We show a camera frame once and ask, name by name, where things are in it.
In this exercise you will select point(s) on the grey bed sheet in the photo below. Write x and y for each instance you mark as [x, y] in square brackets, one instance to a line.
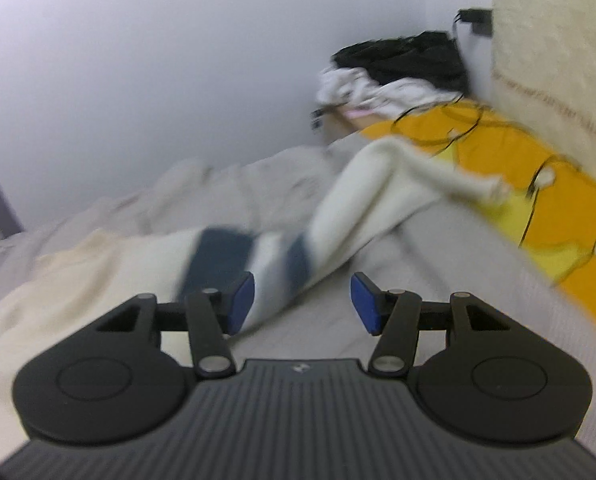
[441, 248]

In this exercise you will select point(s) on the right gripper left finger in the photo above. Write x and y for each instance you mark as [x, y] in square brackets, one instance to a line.
[131, 370]

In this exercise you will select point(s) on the cream and blue fleece sweater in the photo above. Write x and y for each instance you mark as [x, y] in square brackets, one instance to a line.
[228, 259]

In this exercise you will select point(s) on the black wall charger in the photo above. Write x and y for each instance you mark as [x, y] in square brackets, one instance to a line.
[479, 19]

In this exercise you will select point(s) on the cream quilted headboard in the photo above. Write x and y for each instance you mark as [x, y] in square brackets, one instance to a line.
[544, 72]

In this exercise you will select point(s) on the wooden bedside table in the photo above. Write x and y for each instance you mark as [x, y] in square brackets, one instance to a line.
[332, 123]

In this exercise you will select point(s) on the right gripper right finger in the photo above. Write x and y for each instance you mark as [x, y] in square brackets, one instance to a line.
[471, 368]

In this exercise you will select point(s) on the black clothing pile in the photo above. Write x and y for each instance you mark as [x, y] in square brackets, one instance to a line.
[432, 56]

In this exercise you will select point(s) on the white clothing pile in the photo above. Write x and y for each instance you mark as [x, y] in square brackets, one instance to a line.
[354, 88]

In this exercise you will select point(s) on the yellow pillow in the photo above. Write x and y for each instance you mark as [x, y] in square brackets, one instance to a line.
[551, 210]

